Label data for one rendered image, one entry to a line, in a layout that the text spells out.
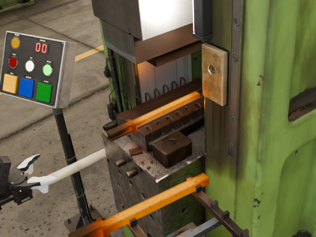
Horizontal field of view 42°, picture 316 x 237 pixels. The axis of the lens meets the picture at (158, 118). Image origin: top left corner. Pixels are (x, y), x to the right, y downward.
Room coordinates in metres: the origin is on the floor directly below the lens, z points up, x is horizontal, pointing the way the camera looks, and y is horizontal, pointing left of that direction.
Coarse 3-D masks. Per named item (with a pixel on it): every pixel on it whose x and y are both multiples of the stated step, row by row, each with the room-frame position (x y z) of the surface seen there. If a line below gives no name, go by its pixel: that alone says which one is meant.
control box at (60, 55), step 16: (16, 32) 1.70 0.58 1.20; (16, 48) 1.66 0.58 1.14; (32, 48) 1.62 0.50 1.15; (48, 48) 1.58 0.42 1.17; (64, 48) 1.55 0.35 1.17; (16, 64) 1.63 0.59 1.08; (48, 64) 1.54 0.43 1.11; (64, 64) 1.53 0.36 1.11; (0, 80) 1.64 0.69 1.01; (48, 80) 1.51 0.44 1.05; (64, 80) 1.51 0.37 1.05; (16, 96) 1.56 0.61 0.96; (64, 96) 1.49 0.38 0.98
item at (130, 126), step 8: (184, 96) 1.36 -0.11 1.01; (192, 96) 1.35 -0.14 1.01; (168, 104) 1.31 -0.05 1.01; (176, 104) 1.31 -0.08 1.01; (152, 112) 1.27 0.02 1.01; (160, 112) 1.26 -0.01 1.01; (128, 120) 1.22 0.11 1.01; (136, 120) 1.23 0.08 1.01; (144, 120) 1.22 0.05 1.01; (120, 128) 1.18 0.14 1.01; (128, 128) 1.20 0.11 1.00; (112, 136) 1.16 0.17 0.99; (120, 136) 1.17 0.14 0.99
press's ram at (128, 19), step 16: (96, 0) 1.32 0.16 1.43; (112, 0) 1.23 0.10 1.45; (128, 0) 1.15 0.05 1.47; (144, 0) 1.12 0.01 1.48; (160, 0) 1.15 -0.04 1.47; (176, 0) 1.18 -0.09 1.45; (192, 0) 1.21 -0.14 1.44; (96, 16) 1.34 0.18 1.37; (112, 16) 1.25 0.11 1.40; (128, 16) 1.16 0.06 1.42; (144, 16) 1.12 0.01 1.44; (160, 16) 1.15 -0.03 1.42; (176, 16) 1.18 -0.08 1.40; (192, 16) 1.21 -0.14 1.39; (128, 32) 1.18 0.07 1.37; (144, 32) 1.11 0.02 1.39; (160, 32) 1.14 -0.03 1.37
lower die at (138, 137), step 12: (192, 84) 1.50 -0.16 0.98; (168, 96) 1.40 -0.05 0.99; (180, 96) 1.39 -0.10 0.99; (204, 96) 1.36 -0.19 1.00; (132, 108) 1.35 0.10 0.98; (144, 108) 1.33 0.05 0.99; (156, 108) 1.32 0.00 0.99; (180, 108) 1.30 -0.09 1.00; (192, 108) 1.30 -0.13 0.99; (120, 120) 1.29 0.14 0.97; (156, 120) 1.24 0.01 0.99; (168, 120) 1.23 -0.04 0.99; (180, 120) 1.24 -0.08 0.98; (132, 132) 1.22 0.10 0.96; (144, 132) 1.17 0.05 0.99; (156, 132) 1.18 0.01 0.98; (144, 144) 1.16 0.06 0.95
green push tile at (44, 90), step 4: (40, 84) 1.52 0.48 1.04; (44, 84) 1.51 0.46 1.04; (48, 84) 1.50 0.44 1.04; (40, 88) 1.51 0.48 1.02; (44, 88) 1.50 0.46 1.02; (48, 88) 1.49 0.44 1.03; (40, 92) 1.50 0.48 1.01; (44, 92) 1.49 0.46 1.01; (48, 92) 1.48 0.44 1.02; (36, 96) 1.50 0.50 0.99; (40, 96) 1.49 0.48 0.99; (44, 96) 1.48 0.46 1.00; (48, 96) 1.47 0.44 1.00; (40, 100) 1.48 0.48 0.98; (44, 100) 1.47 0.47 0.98; (48, 100) 1.46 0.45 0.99
